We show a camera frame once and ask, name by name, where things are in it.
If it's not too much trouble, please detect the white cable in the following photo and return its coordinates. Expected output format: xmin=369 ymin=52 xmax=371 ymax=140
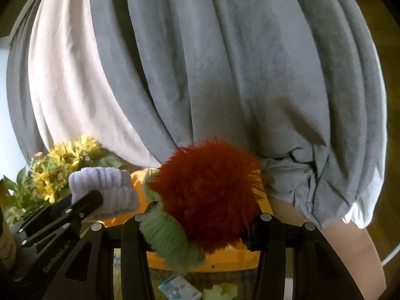
xmin=381 ymin=249 xmax=400 ymax=268

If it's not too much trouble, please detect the green frog sponge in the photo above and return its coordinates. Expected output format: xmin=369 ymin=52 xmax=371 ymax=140
xmin=202 ymin=282 xmax=238 ymax=300

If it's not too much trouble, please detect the red fluffy pompom toy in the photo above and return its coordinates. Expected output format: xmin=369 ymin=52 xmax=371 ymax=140
xmin=140 ymin=139 xmax=264 ymax=272

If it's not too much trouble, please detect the yellow blue plaid mat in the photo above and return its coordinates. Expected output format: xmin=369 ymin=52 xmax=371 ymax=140
xmin=112 ymin=249 xmax=294 ymax=300

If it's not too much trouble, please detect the sunflower bouquet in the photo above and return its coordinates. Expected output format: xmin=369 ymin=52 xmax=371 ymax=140
xmin=30 ymin=135 xmax=126 ymax=203

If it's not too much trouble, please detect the green potted plant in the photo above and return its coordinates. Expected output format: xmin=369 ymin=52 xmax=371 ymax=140
xmin=1 ymin=166 xmax=49 ymax=226

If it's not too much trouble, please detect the white sheer curtain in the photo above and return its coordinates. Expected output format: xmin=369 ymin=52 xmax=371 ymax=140
xmin=28 ymin=0 xmax=159 ymax=168

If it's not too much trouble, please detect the blue tissue packet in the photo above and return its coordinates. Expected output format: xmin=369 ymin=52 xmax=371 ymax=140
xmin=157 ymin=275 xmax=202 ymax=300

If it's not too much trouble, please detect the grey curtain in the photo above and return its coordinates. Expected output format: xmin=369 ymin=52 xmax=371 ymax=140
xmin=7 ymin=0 xmax=387 ymax=229

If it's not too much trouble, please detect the white ribbed sock roll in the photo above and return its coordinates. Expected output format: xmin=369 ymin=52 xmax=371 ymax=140
xmin=68 ymin=167 xmax=140 ymax=222

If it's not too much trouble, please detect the orange plastic basket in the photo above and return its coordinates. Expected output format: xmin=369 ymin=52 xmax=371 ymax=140
xmin=104 ymin=169 xmax=273 ymax=273

